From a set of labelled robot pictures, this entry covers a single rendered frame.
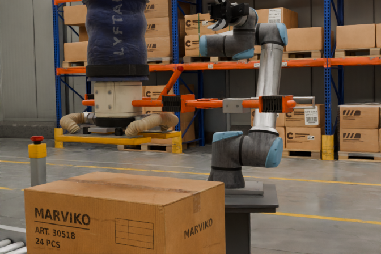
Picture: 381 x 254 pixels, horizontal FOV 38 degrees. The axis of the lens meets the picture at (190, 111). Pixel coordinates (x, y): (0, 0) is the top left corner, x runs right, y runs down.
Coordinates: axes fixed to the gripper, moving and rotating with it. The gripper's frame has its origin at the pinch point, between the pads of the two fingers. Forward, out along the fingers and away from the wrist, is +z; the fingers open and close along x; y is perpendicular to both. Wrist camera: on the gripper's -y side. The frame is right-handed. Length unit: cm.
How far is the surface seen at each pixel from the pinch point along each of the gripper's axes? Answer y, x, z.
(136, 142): 11, -45, 35
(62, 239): 38, -79, 42
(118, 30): 20.8, -8.4, 29.7
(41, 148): 116, -59, -27
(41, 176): 117, -74, -27
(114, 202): 15, -64, 42
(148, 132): 18, -44, 17
